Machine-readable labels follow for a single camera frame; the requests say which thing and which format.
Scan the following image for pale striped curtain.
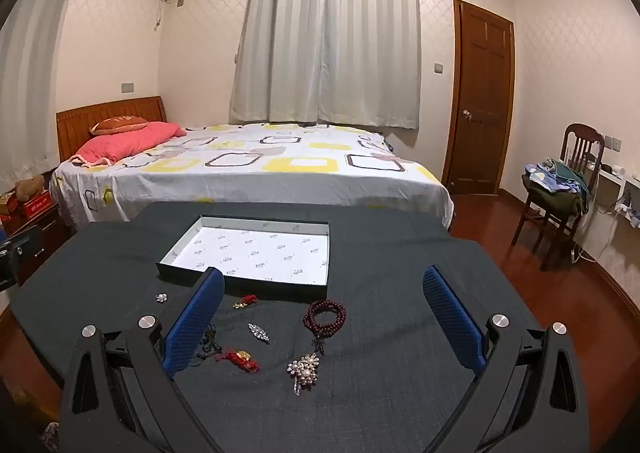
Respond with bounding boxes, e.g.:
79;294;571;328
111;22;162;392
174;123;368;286
229;0;421;130

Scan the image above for brown teddy bear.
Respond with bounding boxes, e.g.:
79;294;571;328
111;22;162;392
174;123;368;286
14;176;46;201

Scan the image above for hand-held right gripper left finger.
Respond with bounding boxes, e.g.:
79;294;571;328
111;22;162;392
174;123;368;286
57;267;226;453

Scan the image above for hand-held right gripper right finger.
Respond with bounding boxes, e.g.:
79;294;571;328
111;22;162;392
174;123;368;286
422;265;588;453

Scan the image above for pink pillow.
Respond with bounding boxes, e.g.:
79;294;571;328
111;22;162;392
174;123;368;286
70;122;187;168

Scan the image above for bed with patterned sheet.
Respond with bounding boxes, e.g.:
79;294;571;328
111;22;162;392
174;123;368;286
50;95;456;234

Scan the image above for dark red bead bracelet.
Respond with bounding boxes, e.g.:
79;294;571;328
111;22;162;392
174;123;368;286
303;299;347;356

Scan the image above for red box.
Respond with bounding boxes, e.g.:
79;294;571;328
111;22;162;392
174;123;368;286
17;190;53;220

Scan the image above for red knot charm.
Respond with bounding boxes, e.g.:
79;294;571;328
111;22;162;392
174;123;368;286
215;348;262;374

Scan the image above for black bead necklace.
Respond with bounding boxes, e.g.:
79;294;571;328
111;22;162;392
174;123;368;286
195;323;223;364

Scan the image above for brown red cushion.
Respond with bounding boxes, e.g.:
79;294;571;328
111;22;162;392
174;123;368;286
89;116;150;136

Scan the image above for dark wooden nightstand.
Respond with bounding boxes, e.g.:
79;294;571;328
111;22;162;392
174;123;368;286
0;173;71;284

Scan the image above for copper bead bracelet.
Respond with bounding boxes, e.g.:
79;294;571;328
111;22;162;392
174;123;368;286
286;353;321;396

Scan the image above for shallow dark green box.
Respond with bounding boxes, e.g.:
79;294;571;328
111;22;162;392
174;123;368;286
156;215;332;303

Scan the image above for pile of clothes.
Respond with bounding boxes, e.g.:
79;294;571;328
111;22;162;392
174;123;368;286
521;159;593;218

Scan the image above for brown wooden door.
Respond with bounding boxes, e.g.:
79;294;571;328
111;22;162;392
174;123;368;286
442;0;516;196

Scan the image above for dark wooden chair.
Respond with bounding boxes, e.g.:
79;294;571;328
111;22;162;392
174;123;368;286
511;123;606;271

